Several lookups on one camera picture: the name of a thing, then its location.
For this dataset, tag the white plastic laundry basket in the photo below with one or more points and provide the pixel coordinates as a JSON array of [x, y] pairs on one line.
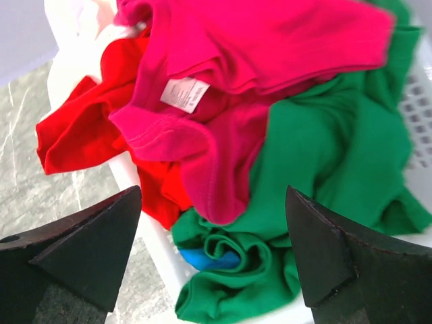
[[174, 272]]

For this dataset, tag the green t-shirt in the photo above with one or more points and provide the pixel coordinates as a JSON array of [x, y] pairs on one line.
[[343, 144]]

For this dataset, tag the blue t-shirt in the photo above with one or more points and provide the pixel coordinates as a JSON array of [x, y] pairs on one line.
[[198, 259]]

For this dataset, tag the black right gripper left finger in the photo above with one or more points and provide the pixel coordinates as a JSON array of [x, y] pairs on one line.
[[70, 270]]

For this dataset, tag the magenta pink t-shirt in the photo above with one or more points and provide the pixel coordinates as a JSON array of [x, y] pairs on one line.
[[212, 69]]

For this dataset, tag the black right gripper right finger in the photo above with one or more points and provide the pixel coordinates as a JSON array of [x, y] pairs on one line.
[[352, 274]]

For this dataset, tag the red t-shirt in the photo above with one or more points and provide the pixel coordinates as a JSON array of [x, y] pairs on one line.
[[79, 134]]

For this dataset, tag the white t-shirt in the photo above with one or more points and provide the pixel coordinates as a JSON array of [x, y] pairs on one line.
[[77, 28]]

